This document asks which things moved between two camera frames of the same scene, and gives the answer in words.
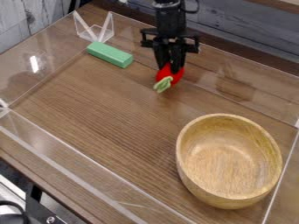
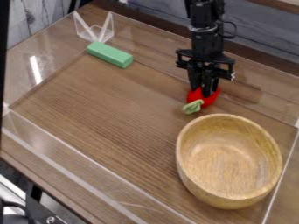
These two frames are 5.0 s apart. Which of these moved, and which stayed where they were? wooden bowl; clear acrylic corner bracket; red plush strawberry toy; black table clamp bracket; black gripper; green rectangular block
Moved: red plush strawberry toy; black gripper
Stayed: clear acrylic corner bracket; black table clamp bracket; green rectangular block; wooden bowl
